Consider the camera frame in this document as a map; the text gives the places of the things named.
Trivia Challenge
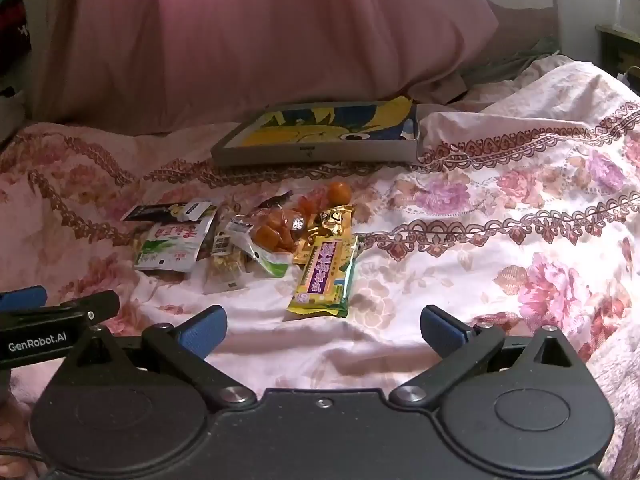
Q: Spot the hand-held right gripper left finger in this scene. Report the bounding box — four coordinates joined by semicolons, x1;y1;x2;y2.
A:
62;307;257;409

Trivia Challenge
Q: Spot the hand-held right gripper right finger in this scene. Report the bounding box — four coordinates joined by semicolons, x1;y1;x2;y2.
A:
390;305;585;407

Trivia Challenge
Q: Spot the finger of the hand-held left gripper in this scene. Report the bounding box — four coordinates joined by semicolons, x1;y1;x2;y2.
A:
0;291;121;368
0;285;48;314

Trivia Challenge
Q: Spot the clear nut bar packet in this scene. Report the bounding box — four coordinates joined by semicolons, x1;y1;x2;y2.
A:
202;220;251;295

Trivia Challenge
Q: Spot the green white snack packet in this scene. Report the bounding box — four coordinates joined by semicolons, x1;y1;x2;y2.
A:
134;210;218;273

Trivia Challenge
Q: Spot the orange dried fruit packet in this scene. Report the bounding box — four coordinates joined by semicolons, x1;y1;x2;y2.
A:
227;191;307;278

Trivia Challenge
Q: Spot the black snack packet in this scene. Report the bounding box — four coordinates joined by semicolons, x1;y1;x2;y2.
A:
121;201;217;222

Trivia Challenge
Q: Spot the yellow snack bar packet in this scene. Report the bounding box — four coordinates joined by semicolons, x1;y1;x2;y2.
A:
286;234;360;319

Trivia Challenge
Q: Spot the gold snack packet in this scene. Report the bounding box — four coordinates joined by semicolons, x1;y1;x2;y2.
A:
292;205;354;267

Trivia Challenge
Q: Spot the orange tangerine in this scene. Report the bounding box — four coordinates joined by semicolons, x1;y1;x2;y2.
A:
327;181;353;207

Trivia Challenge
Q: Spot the yellow blue printed box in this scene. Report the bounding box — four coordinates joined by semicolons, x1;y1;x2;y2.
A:
211;97;421;168

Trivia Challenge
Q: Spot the floral blanket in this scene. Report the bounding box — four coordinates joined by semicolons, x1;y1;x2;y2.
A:
0;55;640;480

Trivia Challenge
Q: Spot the grey cloth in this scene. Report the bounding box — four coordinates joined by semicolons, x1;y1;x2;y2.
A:
450;0;561;93

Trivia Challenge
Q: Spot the dark red printed cloth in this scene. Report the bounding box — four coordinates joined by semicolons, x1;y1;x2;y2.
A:
0;0;32;53

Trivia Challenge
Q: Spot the pink pillow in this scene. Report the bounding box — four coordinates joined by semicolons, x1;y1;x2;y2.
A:
30;0;501;136

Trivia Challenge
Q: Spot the wooden nightstand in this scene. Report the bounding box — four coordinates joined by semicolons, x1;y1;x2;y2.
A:
596;24;640;73

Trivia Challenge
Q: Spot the black cable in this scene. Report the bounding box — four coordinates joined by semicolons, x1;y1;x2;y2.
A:
0;447;48;462

